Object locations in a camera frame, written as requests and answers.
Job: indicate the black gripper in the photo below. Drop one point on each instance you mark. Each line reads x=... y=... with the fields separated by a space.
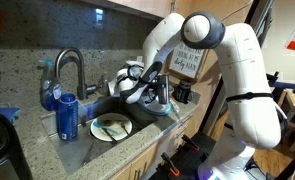
x=152 y=90

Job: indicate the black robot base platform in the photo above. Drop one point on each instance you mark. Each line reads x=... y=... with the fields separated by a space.
x=187 y=160

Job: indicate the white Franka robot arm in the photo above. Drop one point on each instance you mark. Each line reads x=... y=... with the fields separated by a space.
x=247 y=83

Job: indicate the steel kitchen sink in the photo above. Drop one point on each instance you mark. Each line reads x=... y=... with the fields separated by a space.
x=77 y=150

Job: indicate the pale grey plate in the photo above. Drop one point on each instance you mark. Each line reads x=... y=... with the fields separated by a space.
x=153 y=108

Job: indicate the teal plate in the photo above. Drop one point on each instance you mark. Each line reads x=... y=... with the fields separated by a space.
x=165 y=112

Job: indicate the wooden framed dishes sign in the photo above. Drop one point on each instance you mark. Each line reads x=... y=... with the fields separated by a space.
x=187 y=63

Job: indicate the dark fork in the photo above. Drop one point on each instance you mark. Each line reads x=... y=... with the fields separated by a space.
x=124 y=127

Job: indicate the small secondary tap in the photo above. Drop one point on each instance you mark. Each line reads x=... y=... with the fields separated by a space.
x=103 y=85

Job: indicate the white dirty dinner plate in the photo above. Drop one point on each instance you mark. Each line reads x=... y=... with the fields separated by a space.
x=112 y=131

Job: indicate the black clamp orange tip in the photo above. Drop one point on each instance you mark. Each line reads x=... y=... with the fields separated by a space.
x=191 y=142
x=171 y=165

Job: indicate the dark table knife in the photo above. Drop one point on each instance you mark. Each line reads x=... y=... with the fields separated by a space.
x=109 y=134

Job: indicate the wooden lower cabinet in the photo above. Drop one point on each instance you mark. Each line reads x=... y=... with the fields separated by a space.
x=147 y=160

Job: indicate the wooden cabinet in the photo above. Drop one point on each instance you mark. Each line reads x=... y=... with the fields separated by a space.
x=147 y=6
x=147 y=160

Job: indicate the curved steel kitchen faucet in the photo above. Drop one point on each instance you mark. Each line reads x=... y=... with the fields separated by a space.
x=82 y=73

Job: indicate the wooden upper cabinet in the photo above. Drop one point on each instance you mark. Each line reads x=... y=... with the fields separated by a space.
x=147 y=6

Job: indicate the blue plastic water bottle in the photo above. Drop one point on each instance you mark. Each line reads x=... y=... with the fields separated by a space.
x=67 y=116

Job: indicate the blue dish soap bottle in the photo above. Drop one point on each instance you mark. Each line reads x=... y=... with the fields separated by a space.
x=48 y=91

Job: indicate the blue bar clamp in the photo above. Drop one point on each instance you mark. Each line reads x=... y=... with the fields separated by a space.
x=287 y=85

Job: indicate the black toaster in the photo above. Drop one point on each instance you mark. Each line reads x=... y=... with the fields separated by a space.
x=3 y=150

